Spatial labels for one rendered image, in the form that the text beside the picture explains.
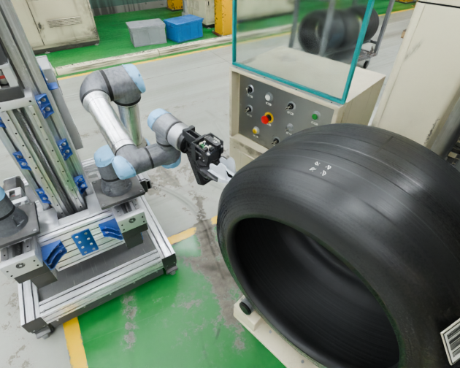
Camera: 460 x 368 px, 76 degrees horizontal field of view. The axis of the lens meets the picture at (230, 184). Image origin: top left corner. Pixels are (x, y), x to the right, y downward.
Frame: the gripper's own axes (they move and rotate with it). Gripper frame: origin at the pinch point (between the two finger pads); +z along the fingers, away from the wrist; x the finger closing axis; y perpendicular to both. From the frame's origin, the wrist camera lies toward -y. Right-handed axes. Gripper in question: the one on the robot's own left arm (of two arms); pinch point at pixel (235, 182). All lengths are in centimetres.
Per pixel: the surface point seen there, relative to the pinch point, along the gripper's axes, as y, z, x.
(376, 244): 22.4, 35.2, -10.5
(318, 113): -5, -7, 57
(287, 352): -40, 35, -9
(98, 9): -184, -710, 304
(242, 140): -38, -41, 54
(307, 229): 17.9, 26.1, -12.3
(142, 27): -139, -450, 255
